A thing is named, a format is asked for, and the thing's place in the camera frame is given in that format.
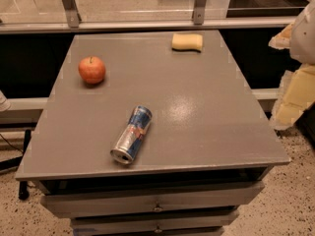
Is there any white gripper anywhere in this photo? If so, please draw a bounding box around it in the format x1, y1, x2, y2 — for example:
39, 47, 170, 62
269, 1, 315, 130

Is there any red apple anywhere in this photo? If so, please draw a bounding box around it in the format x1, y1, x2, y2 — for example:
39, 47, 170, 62
78, 56, 106, 85

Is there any yellow sponge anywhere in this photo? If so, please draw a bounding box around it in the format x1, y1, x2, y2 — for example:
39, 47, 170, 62
171, 33, 203, 52

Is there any grey drawer cabinet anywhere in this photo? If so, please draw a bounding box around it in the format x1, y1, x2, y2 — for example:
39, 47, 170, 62
16, 30, 288, 236

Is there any lower grey drawer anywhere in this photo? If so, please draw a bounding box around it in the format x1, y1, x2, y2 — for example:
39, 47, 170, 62
71, 208, 239, 236

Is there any grey drawer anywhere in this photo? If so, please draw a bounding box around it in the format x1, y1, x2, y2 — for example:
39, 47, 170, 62
71, 208, 239, 236
40, 181, 264, 218

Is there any blue silver energy drink can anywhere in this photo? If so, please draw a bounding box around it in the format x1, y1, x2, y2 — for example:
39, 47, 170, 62
110, 105, 153, 164

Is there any upper grey drawer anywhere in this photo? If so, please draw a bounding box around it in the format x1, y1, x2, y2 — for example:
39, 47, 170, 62
40, 181, 264, 218

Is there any metal railing frame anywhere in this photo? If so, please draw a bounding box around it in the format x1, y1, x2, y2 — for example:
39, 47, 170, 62
0, 0, 315, 35

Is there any black stand with cable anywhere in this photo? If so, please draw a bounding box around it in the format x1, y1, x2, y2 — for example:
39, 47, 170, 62
0, 128, 32, 201

